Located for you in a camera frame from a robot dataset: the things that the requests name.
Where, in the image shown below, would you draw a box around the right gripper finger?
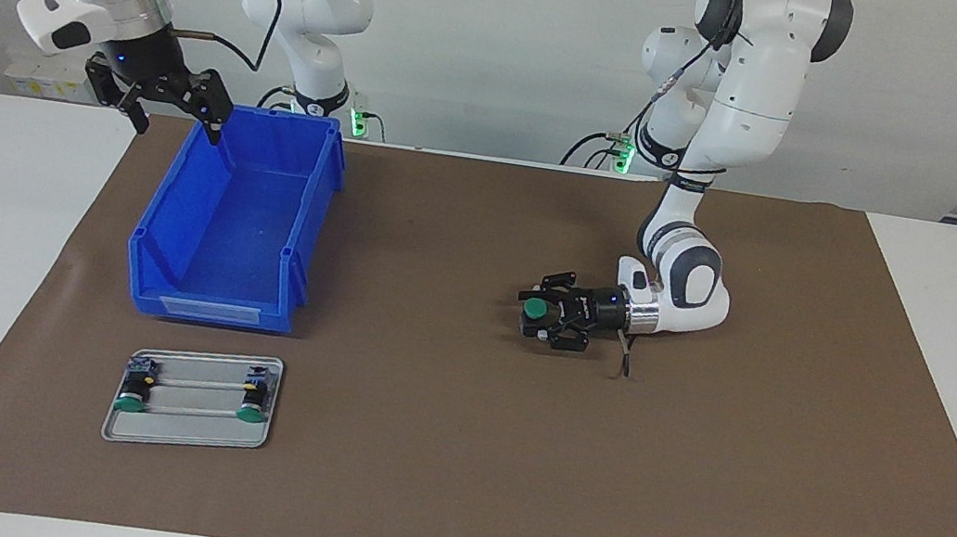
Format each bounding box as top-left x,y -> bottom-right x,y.
77,55 -> 160,138
176,67 -> 238,148

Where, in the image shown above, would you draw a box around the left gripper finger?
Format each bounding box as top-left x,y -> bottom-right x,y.
519,315 -> 593,356
517,264 -> 582,313

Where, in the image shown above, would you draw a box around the green push button white base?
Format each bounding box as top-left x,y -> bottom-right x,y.
518,296 -> 570,342

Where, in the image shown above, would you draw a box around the green push button clear base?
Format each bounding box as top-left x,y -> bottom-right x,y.
112,354 -> 160,417

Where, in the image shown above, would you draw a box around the green push button black base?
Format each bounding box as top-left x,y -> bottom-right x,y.
235,369 -> 274,425

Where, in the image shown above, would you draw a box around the blue plastic storage bin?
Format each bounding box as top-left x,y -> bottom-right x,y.
119,91 -> 354,341

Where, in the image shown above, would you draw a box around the green lit base connector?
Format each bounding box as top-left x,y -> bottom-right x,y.
609,134 -> 638,174
345,90 -> 375,140

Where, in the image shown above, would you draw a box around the brown table mat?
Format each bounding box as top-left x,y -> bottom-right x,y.
0,87 -> 957,537

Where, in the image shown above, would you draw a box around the thin metal rod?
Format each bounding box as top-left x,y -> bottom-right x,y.
154,371 -> 248,394
146,395 -> 242,419

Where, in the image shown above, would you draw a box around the silver metal tray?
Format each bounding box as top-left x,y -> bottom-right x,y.
100,336 -> 286,464

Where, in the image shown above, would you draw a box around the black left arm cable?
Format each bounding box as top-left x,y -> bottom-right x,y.
590,10 -> 747,389

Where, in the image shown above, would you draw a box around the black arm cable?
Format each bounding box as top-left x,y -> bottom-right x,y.
590,10 -> 747,389
161,0 -> 285,77

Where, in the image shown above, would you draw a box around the black base cables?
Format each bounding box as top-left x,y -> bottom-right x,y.
560,121 -> 644,176
256,81 -> 299,114

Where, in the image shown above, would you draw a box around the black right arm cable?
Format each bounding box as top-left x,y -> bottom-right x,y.
161,0 -> 285,77

